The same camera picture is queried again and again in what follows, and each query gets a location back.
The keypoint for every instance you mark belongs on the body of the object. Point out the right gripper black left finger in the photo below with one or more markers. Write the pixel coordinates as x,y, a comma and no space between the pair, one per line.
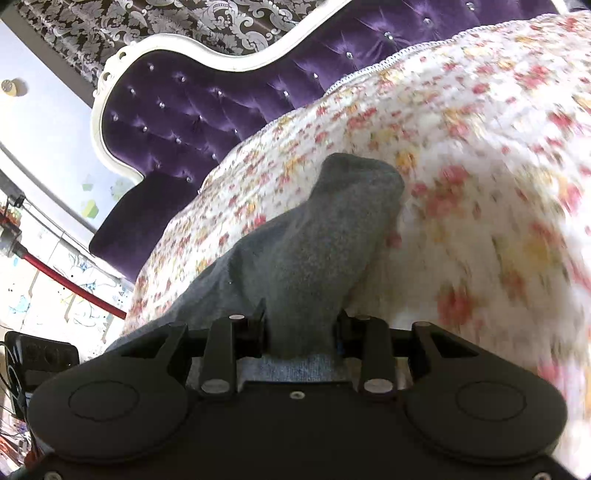
230,339

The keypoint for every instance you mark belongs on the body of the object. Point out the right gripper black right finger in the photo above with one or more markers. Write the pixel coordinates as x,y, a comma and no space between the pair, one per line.
368,340

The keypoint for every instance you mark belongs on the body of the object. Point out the grey argyle sweater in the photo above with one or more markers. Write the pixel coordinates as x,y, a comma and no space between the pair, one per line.
302,265

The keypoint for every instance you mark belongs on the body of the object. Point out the red vacuum tube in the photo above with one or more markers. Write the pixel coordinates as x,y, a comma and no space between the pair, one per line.
11,246

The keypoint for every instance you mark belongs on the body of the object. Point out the black power strip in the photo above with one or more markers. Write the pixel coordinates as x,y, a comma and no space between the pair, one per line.
31,361

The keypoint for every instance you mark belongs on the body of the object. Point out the purple tufted headboard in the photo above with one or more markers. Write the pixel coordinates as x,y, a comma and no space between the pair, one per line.
167,109

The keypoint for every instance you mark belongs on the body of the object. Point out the floral bedspread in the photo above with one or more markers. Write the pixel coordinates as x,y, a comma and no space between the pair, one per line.
490,131

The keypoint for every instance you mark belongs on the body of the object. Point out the brown damask curtain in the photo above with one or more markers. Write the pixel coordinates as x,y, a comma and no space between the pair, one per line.
85,33

